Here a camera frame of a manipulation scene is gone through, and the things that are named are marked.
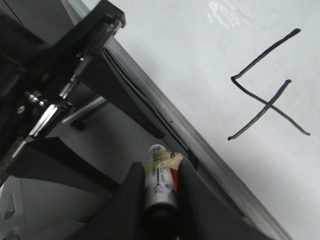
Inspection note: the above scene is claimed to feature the silver metal rod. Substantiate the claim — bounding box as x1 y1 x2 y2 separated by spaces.
61 96 107 124

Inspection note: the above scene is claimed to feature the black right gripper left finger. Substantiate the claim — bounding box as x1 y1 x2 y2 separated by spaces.
66 162 145 240

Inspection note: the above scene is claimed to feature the aluminium whiteboard tray rail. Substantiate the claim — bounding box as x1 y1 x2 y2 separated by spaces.
59 0 293 240

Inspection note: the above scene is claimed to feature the black bracket with bolts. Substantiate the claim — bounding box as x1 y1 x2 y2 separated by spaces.
0 0 165 179

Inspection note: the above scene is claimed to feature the white marker with taped magnet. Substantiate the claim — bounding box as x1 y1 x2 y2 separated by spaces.
142 144 184 240

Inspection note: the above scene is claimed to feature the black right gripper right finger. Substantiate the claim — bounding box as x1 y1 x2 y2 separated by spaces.
177 160 270 240

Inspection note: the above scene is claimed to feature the white whiteboard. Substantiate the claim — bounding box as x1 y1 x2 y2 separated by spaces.
114 0 320 240

